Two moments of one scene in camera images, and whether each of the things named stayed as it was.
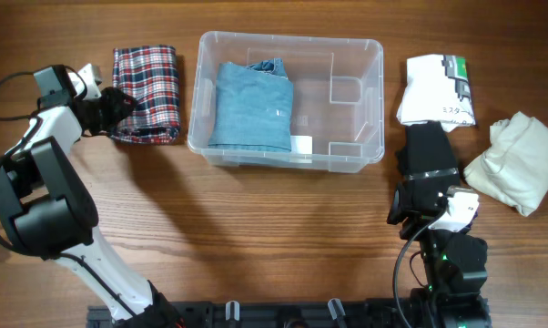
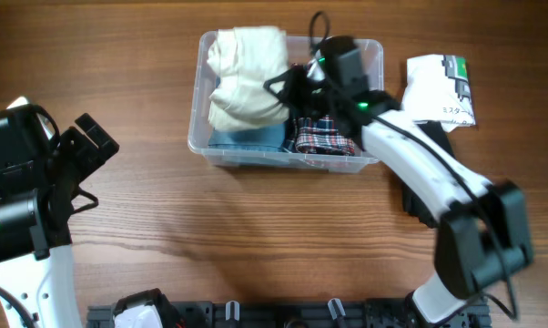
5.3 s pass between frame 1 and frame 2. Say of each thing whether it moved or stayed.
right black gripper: moved
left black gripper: moved
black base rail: stayed
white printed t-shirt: stayed
